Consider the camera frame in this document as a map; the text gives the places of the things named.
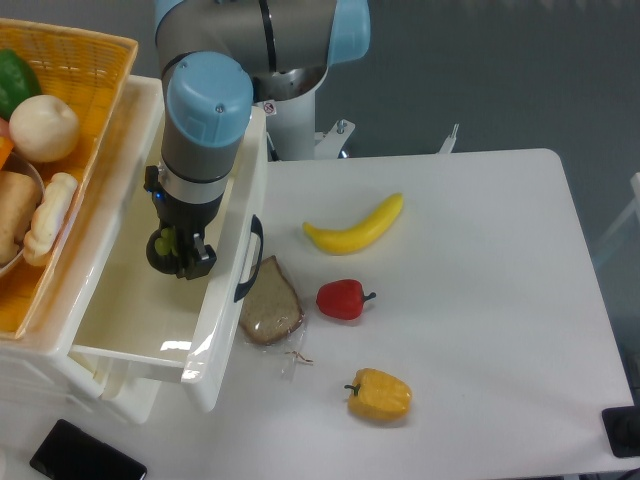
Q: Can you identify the white round toy bun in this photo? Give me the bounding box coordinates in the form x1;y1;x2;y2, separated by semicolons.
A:
9;95;80;163

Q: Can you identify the red toy bell pepper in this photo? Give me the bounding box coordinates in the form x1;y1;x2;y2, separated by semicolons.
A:
316;279;377;321

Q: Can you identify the yellow toy banana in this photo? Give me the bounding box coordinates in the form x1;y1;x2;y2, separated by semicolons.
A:
302;193;404;255

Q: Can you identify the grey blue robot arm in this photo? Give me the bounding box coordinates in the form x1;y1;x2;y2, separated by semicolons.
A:
144;1;371;279

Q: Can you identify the black smartphone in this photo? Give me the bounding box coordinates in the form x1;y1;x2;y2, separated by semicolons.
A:
29;419;147;480

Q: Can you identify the yellow toy bell pepper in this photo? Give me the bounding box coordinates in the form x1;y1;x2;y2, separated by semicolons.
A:
343;368;413;422

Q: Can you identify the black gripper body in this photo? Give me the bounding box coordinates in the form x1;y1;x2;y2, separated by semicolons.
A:
144;166;223;239

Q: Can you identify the white plastic drawer cabinet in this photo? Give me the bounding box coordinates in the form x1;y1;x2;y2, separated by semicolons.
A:
1;75;164;424

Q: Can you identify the wrapped brown bread slice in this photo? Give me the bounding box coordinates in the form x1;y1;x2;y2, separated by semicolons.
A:
239;256;304;346

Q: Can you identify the beige toy bread roll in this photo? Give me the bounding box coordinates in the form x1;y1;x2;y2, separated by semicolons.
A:
0;171;41;265

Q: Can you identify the open white upper drawer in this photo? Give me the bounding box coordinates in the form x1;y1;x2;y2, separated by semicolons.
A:
76;108;268;412

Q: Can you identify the green toy pepper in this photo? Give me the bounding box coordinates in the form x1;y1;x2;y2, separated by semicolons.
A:
0;49;42;120

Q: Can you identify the orange woven basket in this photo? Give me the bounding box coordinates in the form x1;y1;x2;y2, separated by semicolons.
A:
0;17;139;340

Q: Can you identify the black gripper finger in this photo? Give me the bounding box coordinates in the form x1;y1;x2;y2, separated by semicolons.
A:
176;232;217;280

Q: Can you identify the cream toy bread stick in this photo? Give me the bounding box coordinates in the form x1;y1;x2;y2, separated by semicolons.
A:
23;172;78;266

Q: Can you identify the black device at table edge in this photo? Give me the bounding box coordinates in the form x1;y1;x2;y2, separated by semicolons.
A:
601;406;639;458

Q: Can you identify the dark drawer handle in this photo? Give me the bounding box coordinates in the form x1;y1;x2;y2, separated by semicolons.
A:
234;215;264;303

